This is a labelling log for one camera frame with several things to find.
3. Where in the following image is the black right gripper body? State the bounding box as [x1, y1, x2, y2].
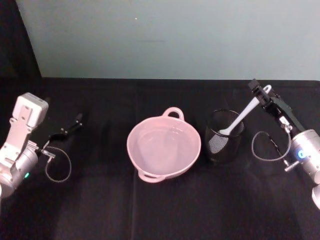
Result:
[262, 95, 305, 138]

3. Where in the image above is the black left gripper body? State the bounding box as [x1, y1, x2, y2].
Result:
[31, 121, 66, 151]

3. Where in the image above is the white plastic spoon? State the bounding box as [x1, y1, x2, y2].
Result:
[218, 84, 272, 136]

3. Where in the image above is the black mesh cup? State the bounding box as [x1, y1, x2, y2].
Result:
[204, 108, 245, 165]

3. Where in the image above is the black hanging cloth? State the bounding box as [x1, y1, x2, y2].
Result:
[0, 0, 44, 79]

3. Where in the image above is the black table cloth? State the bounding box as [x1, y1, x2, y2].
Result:
[0, 76, 320, 240]

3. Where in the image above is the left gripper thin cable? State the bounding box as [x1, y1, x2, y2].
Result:
[37, 146, 73, 183]

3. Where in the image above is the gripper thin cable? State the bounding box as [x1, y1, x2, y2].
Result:
[37, 146, 73, 183]
[251, 130, 299, 173]

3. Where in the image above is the right gripper thin cable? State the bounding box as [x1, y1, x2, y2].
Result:
[251, 130, 299, 173]

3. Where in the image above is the pink two-handled bowl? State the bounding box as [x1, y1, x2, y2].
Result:
[126, 106, 202, 184]

